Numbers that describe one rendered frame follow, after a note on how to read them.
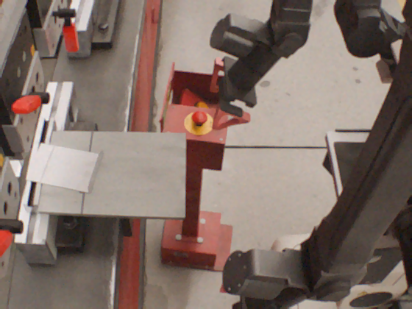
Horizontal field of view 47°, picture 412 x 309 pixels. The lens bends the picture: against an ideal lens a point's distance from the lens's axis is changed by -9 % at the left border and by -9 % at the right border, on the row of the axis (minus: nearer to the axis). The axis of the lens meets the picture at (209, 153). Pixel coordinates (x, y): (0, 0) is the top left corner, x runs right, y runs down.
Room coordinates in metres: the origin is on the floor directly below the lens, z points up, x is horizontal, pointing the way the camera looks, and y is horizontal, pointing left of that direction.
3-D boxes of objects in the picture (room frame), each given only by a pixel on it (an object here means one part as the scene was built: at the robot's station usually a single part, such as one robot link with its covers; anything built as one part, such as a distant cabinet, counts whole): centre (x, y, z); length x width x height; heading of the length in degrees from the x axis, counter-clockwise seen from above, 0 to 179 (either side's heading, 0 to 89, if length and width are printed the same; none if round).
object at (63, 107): (0.54, 0.32, 0.92); 0.39 x 0.06 x 0.10; 5
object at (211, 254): (0.85, 0.01, 0.06); 0.25 x 0.20 x 0.12; 88
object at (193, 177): (0.85, 0.04, 0.39); 0.05 x 0.05 x 0.54; 88
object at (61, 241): (0.53, 0.26, 0.89); 0.30 x 0.05 x 0.03; 5
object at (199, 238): (0.85, 0.04, 0.13); 0.10 x 0.10 x 0.01; 88
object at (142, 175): (0.50, 0.17, 1.00); 0.26 x 0.18 x 0.01; 95
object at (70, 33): (0.64, 0.27, 1.20); 0.04 x 0.02 x 0.10; 95
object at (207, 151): (0.85, 0.04, 0.75); 0.20 x 0.16 x 0.18; 178
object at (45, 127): (0.51, 0.32, 0.98); 0.20 x 0.03 x 0.03; 5
